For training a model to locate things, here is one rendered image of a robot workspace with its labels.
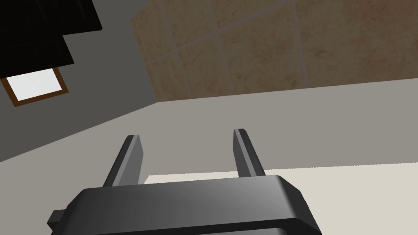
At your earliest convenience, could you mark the black cupboard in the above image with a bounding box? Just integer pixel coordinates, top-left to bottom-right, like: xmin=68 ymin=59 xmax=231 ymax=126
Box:
xmin=0 ymin=0 xmax=103 ymax=79

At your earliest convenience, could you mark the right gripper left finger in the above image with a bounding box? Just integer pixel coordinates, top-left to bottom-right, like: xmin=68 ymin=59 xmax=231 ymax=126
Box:
xmin=102 ymin=134 xmax=144 ymax=188

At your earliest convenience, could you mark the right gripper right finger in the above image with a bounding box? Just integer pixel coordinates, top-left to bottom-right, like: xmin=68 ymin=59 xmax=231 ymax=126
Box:
xmin=233 ymin=129 xmax=267 ymax=178

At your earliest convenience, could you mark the brown framed window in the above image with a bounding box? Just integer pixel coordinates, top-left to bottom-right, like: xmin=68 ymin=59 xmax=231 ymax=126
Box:
xmin=0 ymin=67 xmax=69 ymax=108

